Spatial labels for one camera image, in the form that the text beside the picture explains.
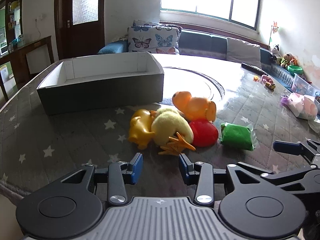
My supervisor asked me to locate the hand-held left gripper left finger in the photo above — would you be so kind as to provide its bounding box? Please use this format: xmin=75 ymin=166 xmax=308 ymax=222
xmin=61 ymin=152 xmax=144 ymax=207

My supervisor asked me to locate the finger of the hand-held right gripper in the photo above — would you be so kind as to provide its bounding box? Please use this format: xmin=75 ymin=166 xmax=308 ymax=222
xmin=260 ymin=168 xmax=320 ymax=196
xmin=273 ymin=139 xmax=320 ymax=168

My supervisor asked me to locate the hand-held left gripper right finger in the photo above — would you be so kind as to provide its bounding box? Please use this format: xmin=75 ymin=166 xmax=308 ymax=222
xmin=179 ymin=154 xmax=263 ymax=207

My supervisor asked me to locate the golden pig toy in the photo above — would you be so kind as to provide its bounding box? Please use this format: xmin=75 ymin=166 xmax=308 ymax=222
xmin=128 ymin=109 xmax=157 ymax=150

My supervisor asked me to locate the red plastic ball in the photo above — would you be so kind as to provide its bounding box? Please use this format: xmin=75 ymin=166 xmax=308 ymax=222
xmin=189 ymin=119 xmax=219 ymax=147

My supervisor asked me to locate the yellow plush duck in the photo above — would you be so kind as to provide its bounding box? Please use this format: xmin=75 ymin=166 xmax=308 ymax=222
xmin=151 ymin=107 xmax=197 ymax=155

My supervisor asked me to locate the green packet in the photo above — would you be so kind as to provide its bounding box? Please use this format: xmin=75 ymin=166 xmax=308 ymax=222
xmin=220 ymin=122 xmax=259 ymax=151

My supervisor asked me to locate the orange rubber duck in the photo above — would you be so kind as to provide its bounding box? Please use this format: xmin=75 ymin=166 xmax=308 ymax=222
xmin=172 ymin=91 xmax=217 ymax=122

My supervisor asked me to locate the grey cardboard box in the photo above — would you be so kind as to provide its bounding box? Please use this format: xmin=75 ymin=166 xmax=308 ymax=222
xmin=36 ymin=52 xmax=165 ymax=116

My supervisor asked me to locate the clear plastic storage box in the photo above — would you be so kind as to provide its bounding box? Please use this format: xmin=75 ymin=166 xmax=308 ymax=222
xmin=291 ymin=73 xmax=320 ymax=98

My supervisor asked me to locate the green plastic bowl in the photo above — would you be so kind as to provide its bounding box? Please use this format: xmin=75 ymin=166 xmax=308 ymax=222
xmin=287 ymin=65 xmax=303 ymax=75

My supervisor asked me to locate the grey star quilted table cover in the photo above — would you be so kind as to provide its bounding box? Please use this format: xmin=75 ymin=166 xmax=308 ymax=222
xmin=0 ymin=52 xmax=320 ymax=200

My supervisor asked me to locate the black remote control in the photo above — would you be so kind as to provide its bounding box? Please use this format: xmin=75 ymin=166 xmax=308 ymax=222
xmin=241 ymin=63 xmax=268 ymax=76

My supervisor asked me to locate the brown plush toy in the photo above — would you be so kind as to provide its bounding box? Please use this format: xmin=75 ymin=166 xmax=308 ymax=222
xmin=276 ymin=53 xmax=293 ymax=68

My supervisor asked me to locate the round table turntable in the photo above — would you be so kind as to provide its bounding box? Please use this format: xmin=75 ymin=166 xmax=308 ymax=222
xmin=162 ymin=66 xmax=225 ymax=102

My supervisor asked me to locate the cow plush toy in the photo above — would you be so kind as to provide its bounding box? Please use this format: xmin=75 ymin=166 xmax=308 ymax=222
xmin=270 ymin=44 xmax=280 ymax=60

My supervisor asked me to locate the plain grey pillow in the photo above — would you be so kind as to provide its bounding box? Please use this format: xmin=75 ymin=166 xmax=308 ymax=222
xmin=226 ymin=37 xmax=262 ymax=69

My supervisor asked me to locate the blue sofa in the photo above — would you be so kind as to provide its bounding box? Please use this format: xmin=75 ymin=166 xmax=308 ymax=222
xmin=97 ymin=29 xmax=295 ymax=90

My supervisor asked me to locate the large butterfly print pillow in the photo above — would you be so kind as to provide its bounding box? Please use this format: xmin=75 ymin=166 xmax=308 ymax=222
xmin=127 ymin=26 xmax=180 ymax=55

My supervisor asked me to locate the flat butterfly print pillow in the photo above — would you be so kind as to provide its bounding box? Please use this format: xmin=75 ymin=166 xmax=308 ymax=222
xmin=132 ymin=19 xmax=183 ymax=32

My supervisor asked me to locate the dark wooden door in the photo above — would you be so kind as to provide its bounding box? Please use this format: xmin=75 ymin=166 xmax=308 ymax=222
xmin=54 ymin=0 xmax=105 ymax=60

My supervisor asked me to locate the dark wooden side table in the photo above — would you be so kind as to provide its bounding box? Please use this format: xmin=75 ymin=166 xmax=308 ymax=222
xmin=0 ymin=35 xmax=54 ymax=100

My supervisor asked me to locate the wooden shelf cabinet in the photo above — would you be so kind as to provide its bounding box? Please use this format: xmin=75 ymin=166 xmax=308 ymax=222
xmin=0 ymin=0 xmax=24 ymax=58

